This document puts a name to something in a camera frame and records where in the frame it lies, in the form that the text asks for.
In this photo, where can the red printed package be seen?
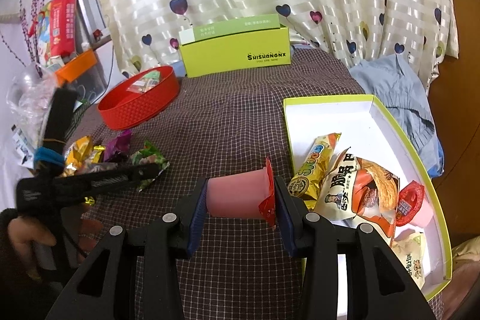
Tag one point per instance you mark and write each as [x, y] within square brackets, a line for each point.
[63, 24]

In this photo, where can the pale green snack packet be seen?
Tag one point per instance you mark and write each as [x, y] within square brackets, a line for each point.
[410, 256]

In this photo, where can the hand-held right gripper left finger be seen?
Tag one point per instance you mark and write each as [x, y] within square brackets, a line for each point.
[197, 218]

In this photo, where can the green white-lined box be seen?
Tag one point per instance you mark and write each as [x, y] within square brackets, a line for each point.
[337, 117]

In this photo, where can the wooden wardrobe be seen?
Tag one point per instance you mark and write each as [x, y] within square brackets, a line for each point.
[461, 98]

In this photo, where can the small red ornament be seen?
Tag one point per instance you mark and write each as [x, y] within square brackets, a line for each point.
[98, 34]

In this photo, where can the green printed cardboard box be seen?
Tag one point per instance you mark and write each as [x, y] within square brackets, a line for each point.
[225, 59]

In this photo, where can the light blue garment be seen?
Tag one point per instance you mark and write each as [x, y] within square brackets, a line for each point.
[397, 91]

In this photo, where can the small gold candy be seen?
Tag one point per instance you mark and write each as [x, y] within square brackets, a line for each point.
[98, 153]

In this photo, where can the colourful printed package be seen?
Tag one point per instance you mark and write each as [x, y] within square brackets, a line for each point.
[45, 31]

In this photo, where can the clear biscuit packet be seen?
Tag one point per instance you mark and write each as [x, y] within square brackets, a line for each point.
[144, 84]

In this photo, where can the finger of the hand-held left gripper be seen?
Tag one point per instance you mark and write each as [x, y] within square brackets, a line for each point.
[120, 179]

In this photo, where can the red round plastic basket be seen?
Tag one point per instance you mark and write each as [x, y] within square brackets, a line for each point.
[123, 113]

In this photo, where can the orange plastic container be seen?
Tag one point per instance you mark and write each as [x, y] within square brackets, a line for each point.
[78, 65]

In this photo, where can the person's left hand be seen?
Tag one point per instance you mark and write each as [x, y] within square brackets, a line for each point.
[30, 233]

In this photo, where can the yellow gold snack packet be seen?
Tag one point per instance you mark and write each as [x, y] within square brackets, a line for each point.
[315, 162]

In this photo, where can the orange white snack packet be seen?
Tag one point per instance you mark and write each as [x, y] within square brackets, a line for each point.
[348, 192]

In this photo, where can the yellow bread packet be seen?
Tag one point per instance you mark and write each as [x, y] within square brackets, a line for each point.
[77, 155]

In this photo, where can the clear plastic bags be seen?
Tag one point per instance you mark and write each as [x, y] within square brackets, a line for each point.
[30, 98]

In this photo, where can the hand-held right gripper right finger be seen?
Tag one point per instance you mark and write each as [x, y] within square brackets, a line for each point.
[285, 218]

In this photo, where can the small green candy packet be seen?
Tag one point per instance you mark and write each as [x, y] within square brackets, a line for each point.
[150, 157]

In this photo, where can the pink jelly cup red lid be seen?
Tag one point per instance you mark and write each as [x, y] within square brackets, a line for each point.
[410, 200]
[232, 196]

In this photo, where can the purple snack packet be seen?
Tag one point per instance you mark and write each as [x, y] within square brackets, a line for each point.
[118, 145]

